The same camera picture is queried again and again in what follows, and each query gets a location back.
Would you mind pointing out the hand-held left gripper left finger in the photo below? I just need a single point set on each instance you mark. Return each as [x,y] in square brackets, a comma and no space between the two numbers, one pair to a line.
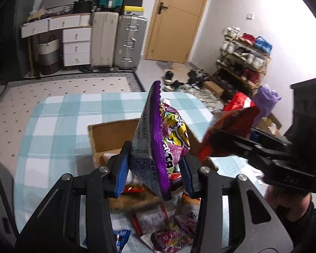
[121,174]

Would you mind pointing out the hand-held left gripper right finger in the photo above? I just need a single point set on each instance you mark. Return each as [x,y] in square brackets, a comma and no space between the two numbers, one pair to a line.
[187,176]

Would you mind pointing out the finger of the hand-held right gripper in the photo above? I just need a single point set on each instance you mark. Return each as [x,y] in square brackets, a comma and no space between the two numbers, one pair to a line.
[242,145]
[271,138]

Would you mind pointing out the plain red snack packet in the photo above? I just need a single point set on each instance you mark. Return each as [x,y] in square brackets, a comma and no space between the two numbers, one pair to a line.
[175,176]

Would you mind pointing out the red yellow snack packet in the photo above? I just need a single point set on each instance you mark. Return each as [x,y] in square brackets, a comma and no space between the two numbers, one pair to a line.
[133,188]

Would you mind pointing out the red dark-print snack packet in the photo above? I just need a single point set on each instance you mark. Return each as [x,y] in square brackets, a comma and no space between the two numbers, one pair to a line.
[226,123]

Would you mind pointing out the brown cardboard box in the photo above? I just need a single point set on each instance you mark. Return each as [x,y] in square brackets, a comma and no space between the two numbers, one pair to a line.
[108,137]

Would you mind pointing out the purple-edged candy bag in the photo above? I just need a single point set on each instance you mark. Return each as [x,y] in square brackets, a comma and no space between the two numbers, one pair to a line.
[158,142]

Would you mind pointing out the small white red packet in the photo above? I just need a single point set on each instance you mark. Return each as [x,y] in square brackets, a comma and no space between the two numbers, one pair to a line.
[150,218]

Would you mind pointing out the blue snack packet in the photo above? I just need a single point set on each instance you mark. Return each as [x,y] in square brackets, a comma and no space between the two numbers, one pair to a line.
[121,239]

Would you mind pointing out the person's right forearm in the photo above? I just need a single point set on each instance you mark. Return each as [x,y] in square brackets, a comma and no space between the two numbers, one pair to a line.
[305,224]

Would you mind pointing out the person's right hand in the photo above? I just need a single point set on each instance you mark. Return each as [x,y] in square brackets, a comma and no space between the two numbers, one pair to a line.
[275,197]

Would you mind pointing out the open cardboard carton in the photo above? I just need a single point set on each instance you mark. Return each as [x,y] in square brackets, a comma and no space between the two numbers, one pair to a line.
[264,122]

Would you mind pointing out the purple paper bag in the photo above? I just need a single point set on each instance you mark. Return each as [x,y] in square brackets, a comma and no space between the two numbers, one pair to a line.
[266,100]

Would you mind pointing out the red shopping bag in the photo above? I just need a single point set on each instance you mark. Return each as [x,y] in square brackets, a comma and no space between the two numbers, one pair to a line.
[239,101]

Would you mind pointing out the small brown shoe box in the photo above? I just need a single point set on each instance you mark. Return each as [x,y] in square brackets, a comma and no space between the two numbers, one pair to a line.
[213,88]

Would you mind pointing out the pair of red boots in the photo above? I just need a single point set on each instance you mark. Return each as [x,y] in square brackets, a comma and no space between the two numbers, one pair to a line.
[250,75]

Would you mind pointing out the wooden shoe rack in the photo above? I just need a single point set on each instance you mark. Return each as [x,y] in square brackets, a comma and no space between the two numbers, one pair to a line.
[234,73]

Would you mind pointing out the checked tablecloth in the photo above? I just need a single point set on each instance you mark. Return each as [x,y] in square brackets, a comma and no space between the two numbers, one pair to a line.
[55,137]

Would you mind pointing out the pile of loose shoes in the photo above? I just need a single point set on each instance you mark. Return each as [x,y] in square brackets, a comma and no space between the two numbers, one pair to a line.
[193,79]

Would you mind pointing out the pair of blue shoes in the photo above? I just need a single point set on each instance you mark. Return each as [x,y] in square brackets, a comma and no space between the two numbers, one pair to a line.
[263,44]

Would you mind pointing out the pair of red shoes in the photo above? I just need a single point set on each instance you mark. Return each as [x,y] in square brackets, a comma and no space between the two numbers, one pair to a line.
[248,39]

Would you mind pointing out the dotted patterned rug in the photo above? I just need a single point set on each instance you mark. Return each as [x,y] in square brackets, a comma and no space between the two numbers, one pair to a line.
[55,87]

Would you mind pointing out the grey door mat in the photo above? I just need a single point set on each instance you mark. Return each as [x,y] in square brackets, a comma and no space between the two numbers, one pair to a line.
[166,64]

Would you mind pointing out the pair of white sneakers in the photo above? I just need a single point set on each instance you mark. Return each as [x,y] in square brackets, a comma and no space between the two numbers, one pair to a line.
[231,33]

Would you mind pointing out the silver suitcase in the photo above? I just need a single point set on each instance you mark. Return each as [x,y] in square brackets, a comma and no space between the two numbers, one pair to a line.
[129,42]

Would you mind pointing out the white drawer desk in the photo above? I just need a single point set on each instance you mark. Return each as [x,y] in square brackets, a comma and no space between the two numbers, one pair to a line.
[76,47]

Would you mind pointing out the wooden door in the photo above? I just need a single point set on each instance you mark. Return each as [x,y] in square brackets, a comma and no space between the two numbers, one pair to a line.
[179,26]

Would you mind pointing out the beige suitcase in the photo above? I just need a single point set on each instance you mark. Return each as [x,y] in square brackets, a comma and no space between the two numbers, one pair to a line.
[104,39]

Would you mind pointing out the woven laundry basket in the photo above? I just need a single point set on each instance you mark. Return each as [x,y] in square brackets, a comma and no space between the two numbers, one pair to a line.
[48,58]

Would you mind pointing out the dark grey fridge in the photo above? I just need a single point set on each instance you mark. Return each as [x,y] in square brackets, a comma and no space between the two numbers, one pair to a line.
[8,52]

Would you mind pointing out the black storage case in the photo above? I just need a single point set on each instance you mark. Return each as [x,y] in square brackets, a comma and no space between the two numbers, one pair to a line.
[84,6]

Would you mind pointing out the plain black shoe box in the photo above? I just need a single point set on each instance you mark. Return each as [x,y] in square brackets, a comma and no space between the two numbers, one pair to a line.
[133,2]

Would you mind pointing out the clear plastic bag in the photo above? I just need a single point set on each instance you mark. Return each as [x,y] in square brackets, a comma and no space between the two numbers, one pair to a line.
[36,14]

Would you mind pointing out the white light switch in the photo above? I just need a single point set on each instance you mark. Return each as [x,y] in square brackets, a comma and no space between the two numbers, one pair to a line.
[250,16]

